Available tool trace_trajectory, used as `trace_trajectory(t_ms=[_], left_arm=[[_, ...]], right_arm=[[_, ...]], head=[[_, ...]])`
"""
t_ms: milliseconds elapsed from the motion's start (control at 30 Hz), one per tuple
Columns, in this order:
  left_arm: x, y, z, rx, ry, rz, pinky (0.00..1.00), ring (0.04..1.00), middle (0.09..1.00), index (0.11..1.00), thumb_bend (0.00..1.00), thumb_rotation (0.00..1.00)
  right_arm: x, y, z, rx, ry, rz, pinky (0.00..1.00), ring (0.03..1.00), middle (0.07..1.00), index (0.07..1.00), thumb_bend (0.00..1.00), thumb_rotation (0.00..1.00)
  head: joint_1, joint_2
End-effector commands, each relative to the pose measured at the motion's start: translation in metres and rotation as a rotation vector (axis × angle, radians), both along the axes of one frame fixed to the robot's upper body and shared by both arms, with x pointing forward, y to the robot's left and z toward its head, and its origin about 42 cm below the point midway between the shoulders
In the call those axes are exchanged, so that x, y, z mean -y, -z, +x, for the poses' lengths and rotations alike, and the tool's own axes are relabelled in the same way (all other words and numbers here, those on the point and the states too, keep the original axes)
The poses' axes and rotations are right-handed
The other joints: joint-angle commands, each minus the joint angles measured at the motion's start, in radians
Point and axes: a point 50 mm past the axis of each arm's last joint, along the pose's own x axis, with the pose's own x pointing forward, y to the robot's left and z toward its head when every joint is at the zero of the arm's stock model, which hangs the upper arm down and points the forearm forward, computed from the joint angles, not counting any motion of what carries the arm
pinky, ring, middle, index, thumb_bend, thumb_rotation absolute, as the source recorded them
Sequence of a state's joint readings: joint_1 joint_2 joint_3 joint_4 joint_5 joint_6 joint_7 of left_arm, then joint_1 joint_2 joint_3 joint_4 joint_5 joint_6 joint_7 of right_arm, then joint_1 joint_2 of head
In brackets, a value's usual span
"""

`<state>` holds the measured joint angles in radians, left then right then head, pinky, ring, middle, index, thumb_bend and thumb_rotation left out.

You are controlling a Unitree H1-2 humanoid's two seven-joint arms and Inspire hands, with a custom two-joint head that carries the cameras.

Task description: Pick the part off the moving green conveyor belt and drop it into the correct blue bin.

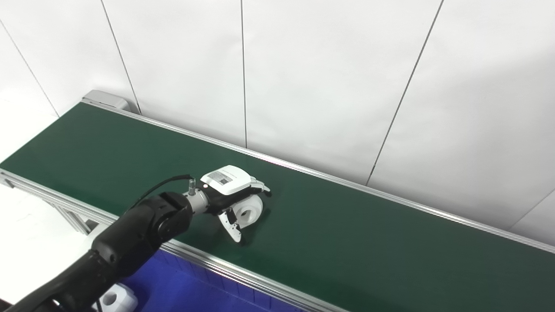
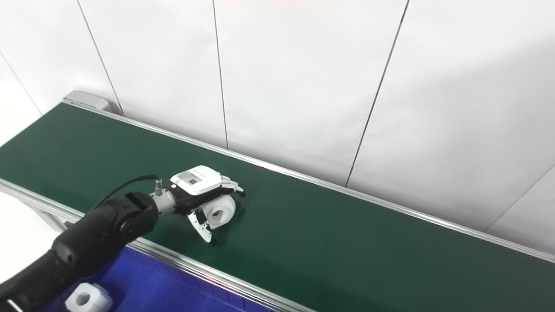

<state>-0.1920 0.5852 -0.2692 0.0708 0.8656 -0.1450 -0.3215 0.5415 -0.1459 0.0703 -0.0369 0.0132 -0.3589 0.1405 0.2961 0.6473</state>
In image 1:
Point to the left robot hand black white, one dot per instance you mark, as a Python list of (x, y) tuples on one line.
[(227, 180)]

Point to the white cylindrical part with hole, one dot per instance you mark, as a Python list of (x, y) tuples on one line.
[(119, 299), (256, 208)]

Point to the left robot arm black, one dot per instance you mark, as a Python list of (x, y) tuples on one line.
[(138, 234)]

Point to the green conveyor belt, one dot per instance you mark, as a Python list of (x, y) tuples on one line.
[(208, 262), (347, 238)]

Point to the blue bin with white parts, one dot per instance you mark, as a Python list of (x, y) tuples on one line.
[(173, 286)]

